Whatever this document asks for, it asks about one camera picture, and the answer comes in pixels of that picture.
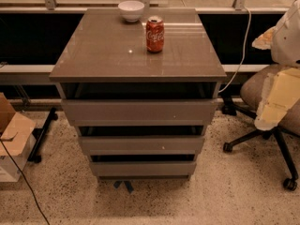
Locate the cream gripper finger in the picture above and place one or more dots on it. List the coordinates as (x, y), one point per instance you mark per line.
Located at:
(280, 92)
(264, 41)

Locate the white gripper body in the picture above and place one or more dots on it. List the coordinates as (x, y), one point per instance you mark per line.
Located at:
(287, 42)

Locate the grey bottom drawer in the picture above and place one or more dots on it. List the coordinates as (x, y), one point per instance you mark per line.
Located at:
(142, 169)

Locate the grey drawer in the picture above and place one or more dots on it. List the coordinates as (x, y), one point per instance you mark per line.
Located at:
(142, 169)
(107, 113)
(141, 145)

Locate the grey top drawer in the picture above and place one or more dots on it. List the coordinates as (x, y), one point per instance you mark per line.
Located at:
(107, 113)

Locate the grey drawer cabinet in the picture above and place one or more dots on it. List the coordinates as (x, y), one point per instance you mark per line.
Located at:
(106, 59)

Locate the grey middle drawer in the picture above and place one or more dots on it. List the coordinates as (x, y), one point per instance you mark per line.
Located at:
(141, 145)

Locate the brown office chair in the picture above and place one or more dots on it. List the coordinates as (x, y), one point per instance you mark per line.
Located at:
(251, 94)

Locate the red cola can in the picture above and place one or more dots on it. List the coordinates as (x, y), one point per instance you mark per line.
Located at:
(154, 34)

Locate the white ceramic bowl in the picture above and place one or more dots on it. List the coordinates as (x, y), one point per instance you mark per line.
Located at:
(131, 10)

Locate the blue tape cross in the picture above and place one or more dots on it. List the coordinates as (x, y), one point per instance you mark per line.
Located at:
(127, 184)

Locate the black stand foot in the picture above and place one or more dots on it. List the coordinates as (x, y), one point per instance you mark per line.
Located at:
(39, 135)

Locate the cardboard box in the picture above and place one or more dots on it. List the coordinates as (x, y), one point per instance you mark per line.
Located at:
(17, 135)

